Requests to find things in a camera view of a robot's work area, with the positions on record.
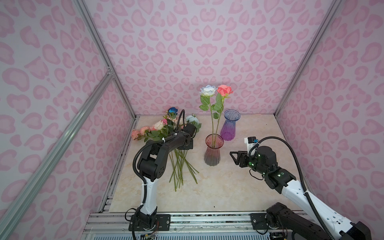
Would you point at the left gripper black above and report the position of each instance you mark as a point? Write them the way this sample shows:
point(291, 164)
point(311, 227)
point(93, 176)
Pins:
point(191, 145)

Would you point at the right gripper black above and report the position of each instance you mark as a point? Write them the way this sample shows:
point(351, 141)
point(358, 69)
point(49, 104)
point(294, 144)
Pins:
point(242, 156)

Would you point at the red grey glass vase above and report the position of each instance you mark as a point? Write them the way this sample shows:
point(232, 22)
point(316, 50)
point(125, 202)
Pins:
point(212, 154)

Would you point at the pale blue white rose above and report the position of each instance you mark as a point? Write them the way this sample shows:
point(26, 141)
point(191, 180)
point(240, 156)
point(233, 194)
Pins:
point(205, 97)

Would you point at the red pink rose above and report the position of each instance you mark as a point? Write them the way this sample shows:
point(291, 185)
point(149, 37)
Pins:
point(224, 93)

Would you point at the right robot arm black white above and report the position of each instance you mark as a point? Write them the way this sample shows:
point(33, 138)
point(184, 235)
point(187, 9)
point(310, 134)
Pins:
point(325, 223)

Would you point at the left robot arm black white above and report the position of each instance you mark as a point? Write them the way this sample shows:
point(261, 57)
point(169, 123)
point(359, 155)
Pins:
point(149, 165)

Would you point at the purple glass vase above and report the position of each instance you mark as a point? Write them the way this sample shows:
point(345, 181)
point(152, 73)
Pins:
point(228, 131)

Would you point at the dark blue rose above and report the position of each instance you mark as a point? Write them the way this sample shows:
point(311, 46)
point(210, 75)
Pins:
point(172, 112)

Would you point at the cream white rose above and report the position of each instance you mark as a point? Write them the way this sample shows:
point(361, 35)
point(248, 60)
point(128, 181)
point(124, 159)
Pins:
point(159, 125)

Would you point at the pink rose far left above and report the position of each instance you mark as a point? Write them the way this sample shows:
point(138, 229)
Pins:
point(135, 134)

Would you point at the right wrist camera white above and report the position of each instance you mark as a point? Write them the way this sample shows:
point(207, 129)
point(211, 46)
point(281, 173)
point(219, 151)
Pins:
point(252, 144)

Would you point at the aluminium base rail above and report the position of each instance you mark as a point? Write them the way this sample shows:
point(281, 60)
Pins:
point(189, 226)

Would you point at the diagonal aluminium frame bar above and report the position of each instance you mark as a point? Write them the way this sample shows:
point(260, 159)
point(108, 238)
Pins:
point(20, 205)

